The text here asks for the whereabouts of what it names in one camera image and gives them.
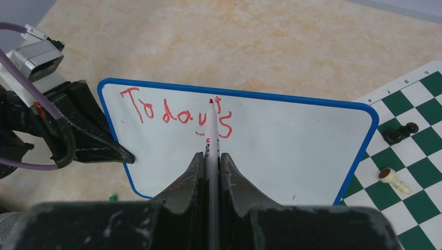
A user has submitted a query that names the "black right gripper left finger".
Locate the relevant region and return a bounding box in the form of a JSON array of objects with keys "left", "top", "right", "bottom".
[{"left": 149, "top": 152, "right": 206, "bottom": 249}]

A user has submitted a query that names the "black chess pawn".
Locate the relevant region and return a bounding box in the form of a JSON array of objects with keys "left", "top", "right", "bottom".
[{"left": 382, "top": 122, "right": 419, "bottom": 145}]

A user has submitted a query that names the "light wooden chess piece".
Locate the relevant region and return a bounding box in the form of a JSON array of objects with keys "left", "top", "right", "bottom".
[{"left": 378, "top": 168, "right": 412, "bottom": 195}]

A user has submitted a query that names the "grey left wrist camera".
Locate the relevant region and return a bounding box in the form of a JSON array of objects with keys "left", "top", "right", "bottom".
[{"left": 1, "top": 22, "right": 66, "bottom": 93}]

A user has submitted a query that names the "blue framed whiteboard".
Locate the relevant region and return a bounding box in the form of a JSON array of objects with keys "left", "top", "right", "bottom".
[{"left": 97, "top": 78, "right": 379, "bottom": 205}]

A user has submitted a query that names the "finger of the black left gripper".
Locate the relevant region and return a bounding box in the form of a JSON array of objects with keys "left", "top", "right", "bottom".
[{"left": 44, "top": 80, "right": 136, "bottom": 164}]

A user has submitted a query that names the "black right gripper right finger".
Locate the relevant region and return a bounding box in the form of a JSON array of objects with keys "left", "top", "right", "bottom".
[{"left": 219, "top": 153, "right": 281, "bottom": 249}]

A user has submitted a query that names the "red whiteboard marker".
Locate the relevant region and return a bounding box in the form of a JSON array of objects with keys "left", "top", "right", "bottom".
[{"left": 205, "top": 99, "right": 219, "bottom": 249}]

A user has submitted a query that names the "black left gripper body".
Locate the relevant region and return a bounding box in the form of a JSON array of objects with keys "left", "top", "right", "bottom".
[{"left": 1, "top": 87, "right": 76, "bottom": 178}]

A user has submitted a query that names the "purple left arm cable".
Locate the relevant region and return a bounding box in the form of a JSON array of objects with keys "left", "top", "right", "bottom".
[{"left": 0, "top": 22, "right": 63, "bottom": 171}]

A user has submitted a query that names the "green white chess mat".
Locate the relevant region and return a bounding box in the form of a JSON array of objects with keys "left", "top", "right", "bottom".
[{"left": 341, "top": 60, "right": 441, "bottom": 249}]

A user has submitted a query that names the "black microphone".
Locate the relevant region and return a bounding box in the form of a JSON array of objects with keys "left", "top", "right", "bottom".
[{"left": 1, "top": 212, "right": 22, "bottom": 242}]

